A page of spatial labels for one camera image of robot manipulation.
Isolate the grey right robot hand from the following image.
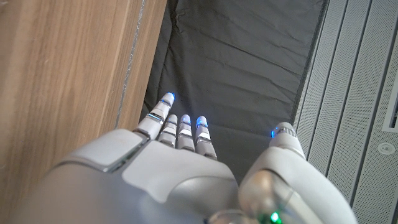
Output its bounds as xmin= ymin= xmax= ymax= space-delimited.
xmin=7 ymin=92 xmax=358 ymax=224

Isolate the grey tape outline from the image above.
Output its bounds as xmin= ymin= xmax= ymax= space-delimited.
xmin=114 ymin=0 xmax=147 ymax=130

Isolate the black backdrop curtain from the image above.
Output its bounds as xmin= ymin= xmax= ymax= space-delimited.
xmin=139 ymin=0 xmax=330 ymax=184

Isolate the round white ceiling fixture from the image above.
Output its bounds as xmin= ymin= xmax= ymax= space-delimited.
xmin=377 ymin=142 xmax=396 ymax=156

